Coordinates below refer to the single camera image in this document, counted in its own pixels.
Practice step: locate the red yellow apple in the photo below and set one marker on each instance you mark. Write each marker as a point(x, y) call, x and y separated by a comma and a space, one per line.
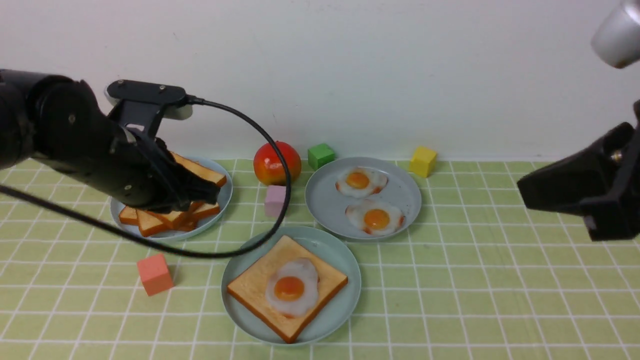
point(268, 167)

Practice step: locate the light blue bread plate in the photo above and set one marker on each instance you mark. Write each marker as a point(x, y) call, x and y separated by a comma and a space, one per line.
point(203, 224)

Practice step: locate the grey egg plate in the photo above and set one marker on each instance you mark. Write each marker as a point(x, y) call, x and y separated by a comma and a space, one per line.
point(327, 205)

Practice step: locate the yellow cube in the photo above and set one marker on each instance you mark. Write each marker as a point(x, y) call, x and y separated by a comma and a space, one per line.
point(423, 161)

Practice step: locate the green cube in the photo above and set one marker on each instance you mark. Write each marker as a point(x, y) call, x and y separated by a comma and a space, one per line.
point(320, 155)

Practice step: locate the salmon pink cube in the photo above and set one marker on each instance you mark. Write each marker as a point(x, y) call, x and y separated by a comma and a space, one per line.
point(154, 274)

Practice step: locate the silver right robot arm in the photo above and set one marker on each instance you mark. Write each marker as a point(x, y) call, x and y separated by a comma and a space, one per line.
point(617, 43)

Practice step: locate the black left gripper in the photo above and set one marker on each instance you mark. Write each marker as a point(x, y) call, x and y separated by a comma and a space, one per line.
point(133, 168)

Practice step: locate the toast slice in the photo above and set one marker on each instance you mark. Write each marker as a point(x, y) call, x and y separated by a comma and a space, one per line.
point(249, 287)
point(200, 211)
point(203, 172)
point(127, 215)

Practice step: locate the light green sandwich plate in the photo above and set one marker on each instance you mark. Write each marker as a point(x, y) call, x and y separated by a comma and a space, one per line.
point(331, 319)

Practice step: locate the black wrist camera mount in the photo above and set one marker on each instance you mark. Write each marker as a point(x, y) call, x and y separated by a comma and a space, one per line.
point(142, 106)

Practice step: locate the fried egg toy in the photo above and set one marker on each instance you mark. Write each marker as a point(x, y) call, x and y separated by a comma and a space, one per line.
point(293, 290)
point(361, 182)
point(374, 217)

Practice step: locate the green checkered tablecloth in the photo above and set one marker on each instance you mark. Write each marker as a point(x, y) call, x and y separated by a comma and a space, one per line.
point(476, 277)

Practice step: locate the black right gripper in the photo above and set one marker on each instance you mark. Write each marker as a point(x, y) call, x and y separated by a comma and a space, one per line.
point(605, 174)

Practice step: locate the light pink cube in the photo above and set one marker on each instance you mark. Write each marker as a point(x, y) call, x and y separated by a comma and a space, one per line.
point(274, 200)

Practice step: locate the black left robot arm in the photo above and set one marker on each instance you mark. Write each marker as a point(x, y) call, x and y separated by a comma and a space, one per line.
point(57, 121)

